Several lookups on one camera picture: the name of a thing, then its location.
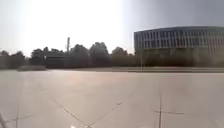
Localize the row of trees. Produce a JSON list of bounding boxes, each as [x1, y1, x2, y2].
[[0, 41, 224, 70]]

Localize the grey concrete pavement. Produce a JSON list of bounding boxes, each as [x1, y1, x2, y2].
[[0, 69, 224, 128]]

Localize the tall distant tower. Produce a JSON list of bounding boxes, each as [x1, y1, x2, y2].
[[66, 36, 71, 54]]

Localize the low stone ledge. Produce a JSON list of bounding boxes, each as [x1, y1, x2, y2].
[[111, 66, 224, 74]]

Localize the large grey building with windows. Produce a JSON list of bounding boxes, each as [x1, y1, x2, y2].
[[133, 25, 224, 58]]

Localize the low stone wall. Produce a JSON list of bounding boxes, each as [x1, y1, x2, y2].
[[17, 64, 47, 72]]

